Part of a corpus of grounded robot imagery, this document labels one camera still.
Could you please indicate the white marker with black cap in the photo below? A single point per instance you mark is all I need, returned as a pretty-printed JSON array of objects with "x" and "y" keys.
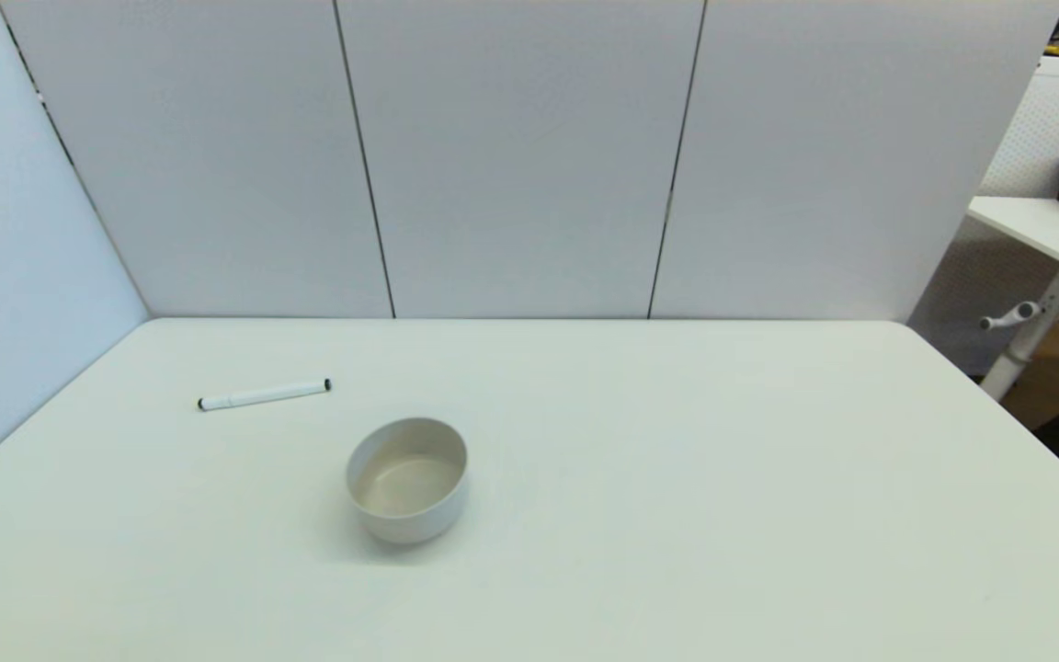
[{"x": 263, "y": 395}]

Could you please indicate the white round bowl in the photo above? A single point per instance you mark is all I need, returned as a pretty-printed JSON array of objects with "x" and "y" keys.
[{"x": 405, "y": 524}]

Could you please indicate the white desk leg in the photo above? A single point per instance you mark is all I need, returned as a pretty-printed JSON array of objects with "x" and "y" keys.
[{"x": 1030, "y": 340}]

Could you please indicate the white side desk top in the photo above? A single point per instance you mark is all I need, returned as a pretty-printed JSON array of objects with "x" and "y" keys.
[{"x": 1035, "y": 225}]

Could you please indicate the white perforated partition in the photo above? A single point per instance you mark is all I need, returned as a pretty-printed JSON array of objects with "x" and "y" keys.
[{"x": 1053, "y": 129}]

